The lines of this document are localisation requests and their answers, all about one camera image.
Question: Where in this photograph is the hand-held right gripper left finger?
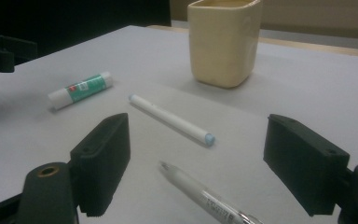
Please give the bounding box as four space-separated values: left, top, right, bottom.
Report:
69 112 131 217

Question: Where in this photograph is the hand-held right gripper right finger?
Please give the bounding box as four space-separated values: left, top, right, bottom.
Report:
263 113 351 217

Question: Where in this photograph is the white and green glue stick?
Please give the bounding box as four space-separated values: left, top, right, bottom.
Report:
47 71 114 110

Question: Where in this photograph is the white pen with blue ends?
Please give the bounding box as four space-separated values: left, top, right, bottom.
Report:
128 93 216 147

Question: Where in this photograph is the clear ballpoint pen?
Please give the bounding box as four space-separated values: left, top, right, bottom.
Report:
158 161 264 224

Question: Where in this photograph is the cream square cup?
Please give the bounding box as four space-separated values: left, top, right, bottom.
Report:
186 0 264 90

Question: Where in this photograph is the black curtain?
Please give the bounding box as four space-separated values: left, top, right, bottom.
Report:
0 0 172 67

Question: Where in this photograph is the white table sheet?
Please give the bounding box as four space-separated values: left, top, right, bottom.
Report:
0 25 358 224

